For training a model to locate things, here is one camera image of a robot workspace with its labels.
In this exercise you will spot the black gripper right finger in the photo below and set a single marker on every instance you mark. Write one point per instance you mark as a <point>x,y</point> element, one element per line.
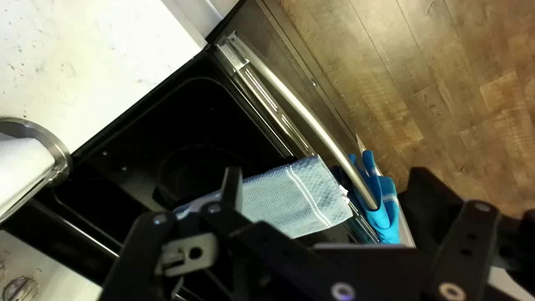
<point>468,244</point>

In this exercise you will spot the black glass-top stove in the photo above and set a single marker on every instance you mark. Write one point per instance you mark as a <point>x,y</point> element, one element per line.
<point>184,127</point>

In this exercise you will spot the bright blue white-striped towel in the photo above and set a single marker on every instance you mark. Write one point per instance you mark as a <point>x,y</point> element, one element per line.
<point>385,218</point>

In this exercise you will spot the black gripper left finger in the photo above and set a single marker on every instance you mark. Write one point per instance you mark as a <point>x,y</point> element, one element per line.
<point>151,251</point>

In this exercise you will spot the light blue towel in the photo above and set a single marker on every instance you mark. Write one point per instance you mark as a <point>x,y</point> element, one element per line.
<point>289,194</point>

